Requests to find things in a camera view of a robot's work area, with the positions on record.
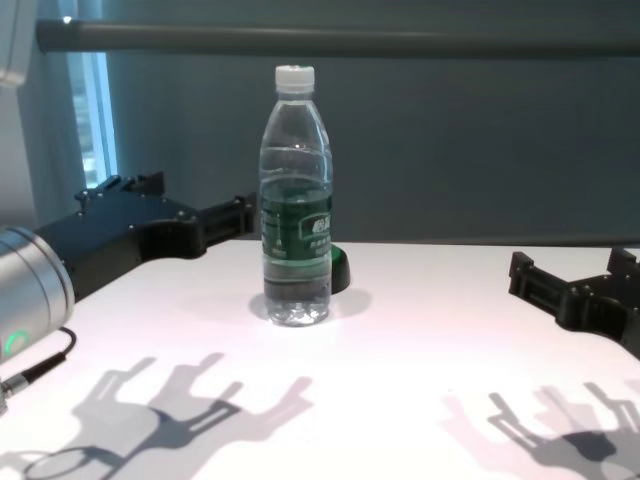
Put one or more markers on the green YES button black base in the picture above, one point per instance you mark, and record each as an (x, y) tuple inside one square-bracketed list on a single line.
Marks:
[(342, 272)]

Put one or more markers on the bright window glass strip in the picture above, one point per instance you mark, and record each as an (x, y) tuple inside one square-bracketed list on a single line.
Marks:
[(92, 120)]

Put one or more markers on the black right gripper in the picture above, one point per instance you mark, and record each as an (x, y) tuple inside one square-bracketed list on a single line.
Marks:
[(610, 305)]

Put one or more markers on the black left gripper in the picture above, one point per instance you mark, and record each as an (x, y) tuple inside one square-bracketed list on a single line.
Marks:
[(115, 230)]

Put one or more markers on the grey blind bottom rail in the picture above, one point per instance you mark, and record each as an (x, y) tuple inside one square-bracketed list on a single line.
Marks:
[(350, 37)]

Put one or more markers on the clear water bottle green label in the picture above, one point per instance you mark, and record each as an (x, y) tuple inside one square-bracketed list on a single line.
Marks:
[(295, 200)]

